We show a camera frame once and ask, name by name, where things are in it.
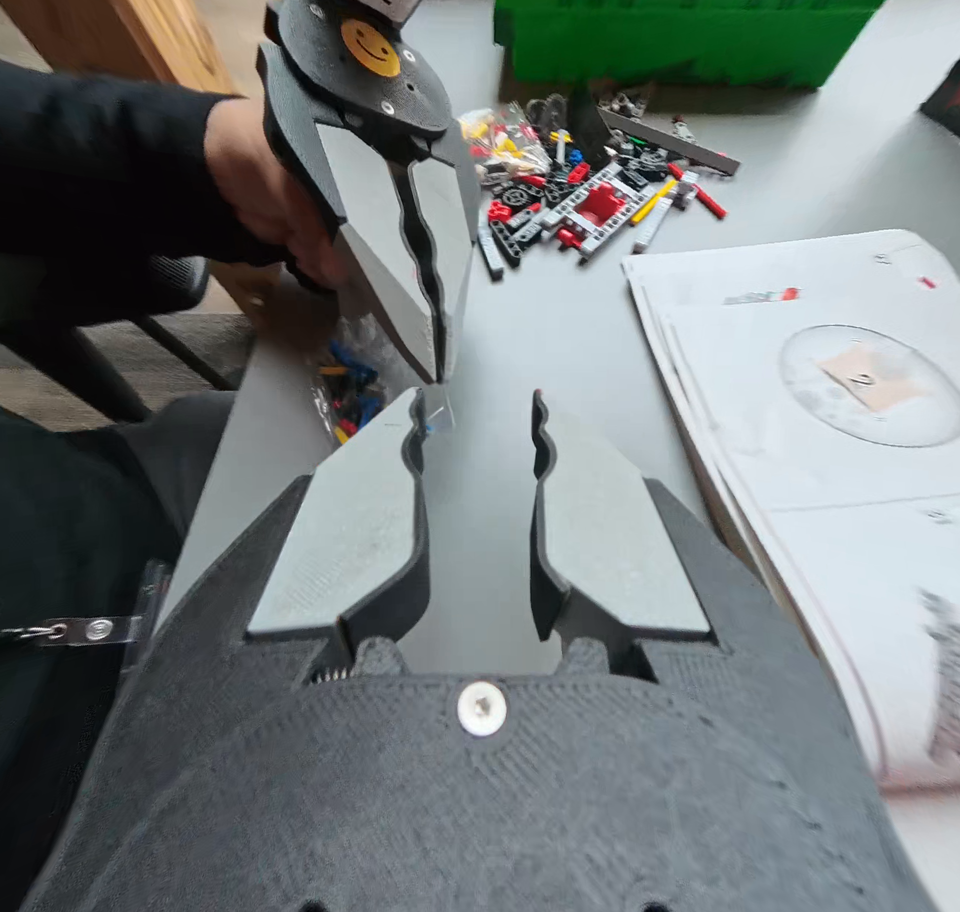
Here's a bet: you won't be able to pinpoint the person's left hand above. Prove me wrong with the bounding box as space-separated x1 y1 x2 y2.
204 98 350 290

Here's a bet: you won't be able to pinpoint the white lego instruction booklet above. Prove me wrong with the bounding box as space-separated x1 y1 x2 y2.
621 229 960 793

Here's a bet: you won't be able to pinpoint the grey lego chassis red seat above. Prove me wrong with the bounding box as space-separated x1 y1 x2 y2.
540 162 663 264

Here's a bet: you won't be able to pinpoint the person's left forearm black sleeve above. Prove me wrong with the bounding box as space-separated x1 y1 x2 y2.
0 60 286 268

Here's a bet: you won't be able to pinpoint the clear bag yellow lego parts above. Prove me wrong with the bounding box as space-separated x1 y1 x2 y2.
457 105 552 178

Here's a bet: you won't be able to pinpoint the wooden cabinet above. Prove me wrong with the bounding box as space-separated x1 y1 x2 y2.
0 0 241 95

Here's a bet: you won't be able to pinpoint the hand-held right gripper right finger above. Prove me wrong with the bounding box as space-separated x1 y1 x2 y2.
528 389 714 643

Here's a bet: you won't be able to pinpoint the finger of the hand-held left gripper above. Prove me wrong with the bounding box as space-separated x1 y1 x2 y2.
315 123 440 385
407 132 481 382

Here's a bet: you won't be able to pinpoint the person's dark clothed body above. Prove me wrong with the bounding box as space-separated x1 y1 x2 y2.
0 390 237 912

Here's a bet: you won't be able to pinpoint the clear badge strap with clip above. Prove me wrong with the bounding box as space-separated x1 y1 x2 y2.
0 612 144 650

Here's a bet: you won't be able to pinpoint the long dark grey lego plate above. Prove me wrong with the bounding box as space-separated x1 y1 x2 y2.
598 108 742 176

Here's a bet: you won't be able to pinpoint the black lego box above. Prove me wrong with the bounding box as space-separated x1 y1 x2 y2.
918 57 960 140

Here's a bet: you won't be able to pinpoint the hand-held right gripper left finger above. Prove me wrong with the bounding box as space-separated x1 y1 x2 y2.
246 387 432 658

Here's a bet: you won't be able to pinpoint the black chair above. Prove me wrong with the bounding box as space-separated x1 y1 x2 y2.
0 255 241 421

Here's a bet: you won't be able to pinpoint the green plastic bin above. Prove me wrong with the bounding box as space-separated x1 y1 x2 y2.
493 0 927 91

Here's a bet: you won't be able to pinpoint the clear bag small lego pins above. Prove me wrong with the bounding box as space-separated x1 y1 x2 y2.
311 312 459 449

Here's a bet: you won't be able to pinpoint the pile of loose lego pieces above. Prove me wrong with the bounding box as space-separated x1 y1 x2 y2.
457 90 744 283

